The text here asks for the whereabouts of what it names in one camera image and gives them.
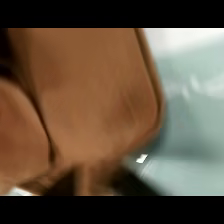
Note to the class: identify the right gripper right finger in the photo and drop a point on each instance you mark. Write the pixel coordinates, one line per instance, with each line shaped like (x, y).
(133, 185)

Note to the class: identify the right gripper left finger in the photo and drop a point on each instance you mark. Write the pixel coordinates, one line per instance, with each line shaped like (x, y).
(63, 186)

